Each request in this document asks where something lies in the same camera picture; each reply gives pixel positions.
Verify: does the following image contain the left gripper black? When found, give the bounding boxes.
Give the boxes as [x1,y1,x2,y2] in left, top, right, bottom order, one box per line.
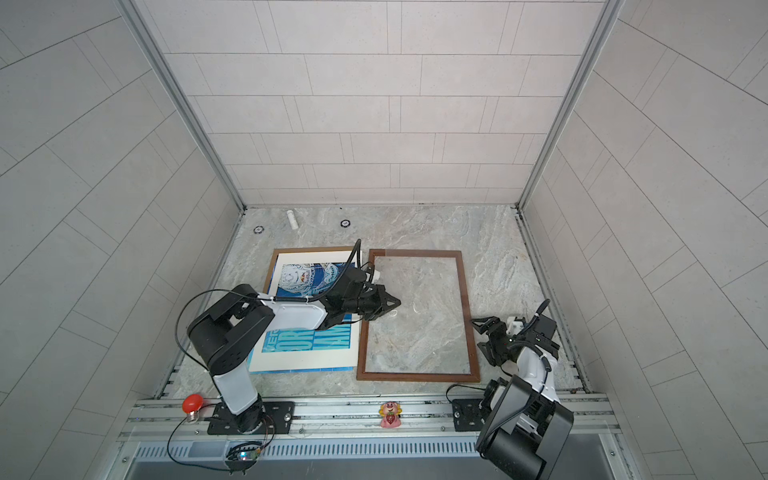
[342,286,404,322]

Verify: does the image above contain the brown wooden picture frame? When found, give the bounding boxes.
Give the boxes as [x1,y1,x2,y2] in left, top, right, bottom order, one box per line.
[357,249,481,383]

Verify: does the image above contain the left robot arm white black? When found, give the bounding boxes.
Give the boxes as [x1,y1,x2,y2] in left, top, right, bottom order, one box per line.
[187,265,401,434]

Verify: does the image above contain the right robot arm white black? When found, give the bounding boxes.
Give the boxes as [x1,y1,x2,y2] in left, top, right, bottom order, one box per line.
[472,310,574,479]

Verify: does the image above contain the blue poster with white mat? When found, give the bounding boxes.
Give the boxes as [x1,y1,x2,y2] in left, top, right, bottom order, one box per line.
[247,250,364,376]

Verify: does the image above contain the pink toy figurine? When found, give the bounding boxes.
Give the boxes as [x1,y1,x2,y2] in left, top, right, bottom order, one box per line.
[379,401,402,429]

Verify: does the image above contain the brown backing board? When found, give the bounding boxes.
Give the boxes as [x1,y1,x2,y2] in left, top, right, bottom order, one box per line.
[264,247,352,298]

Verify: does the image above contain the white cylinder tube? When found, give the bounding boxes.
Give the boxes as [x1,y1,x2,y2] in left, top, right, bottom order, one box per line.
[286,209,299,230]

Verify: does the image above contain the left circuit board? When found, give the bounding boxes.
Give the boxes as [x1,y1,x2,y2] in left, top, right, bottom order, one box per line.
[225,441,264,475]

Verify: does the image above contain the red emergency stop button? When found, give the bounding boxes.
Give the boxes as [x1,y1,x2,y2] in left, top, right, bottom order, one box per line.
[182,394,205,423]

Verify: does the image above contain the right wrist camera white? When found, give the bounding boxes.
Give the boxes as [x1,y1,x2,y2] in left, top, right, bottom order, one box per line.
[506,316,526,337]

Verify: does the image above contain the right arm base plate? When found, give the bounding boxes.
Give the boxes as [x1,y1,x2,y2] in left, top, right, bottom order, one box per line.
[451,398,492,432]

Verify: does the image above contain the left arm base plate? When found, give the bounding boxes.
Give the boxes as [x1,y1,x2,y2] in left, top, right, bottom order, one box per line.
[206,400,295,435]

